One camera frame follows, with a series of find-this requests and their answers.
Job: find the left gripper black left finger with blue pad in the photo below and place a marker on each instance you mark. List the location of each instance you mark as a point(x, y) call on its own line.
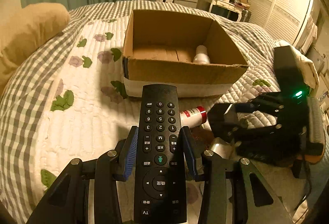
point(66, 201)

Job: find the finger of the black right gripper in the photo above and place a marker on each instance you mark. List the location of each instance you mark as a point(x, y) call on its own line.
point(226, 114)
point(277, 145)

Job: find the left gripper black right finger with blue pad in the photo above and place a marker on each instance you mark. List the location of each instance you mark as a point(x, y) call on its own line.
point(238, 182)

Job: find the white bottle red cap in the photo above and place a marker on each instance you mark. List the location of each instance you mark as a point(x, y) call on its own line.
point(193, 117)

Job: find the black TV remote control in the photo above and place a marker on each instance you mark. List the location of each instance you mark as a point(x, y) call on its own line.
point(160, 183)

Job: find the silver white rounded box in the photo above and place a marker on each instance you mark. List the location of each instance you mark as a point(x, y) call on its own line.
point(223, 149)

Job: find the white crumpled cloth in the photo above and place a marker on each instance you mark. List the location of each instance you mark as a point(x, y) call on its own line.
point(306, 66)

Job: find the white plastic bottle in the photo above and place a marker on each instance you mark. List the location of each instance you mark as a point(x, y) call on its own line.
point(201, 56)

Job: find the grey checked bed cover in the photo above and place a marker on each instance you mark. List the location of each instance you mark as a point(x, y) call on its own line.
point(24, 99)

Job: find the brown cardboard box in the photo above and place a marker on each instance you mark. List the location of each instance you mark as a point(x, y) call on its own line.
point(159, 48)

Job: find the white floral quilted mat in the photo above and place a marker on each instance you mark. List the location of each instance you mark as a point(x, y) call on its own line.
point(87, 110)

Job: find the white louvred wardrobe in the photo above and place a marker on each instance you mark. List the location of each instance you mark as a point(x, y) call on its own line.
point(282, 19)

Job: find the white dressing table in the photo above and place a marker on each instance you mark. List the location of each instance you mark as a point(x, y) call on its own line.
point(225, 9)

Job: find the tan pillow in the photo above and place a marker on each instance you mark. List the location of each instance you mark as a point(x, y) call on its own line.
point(26, 31)

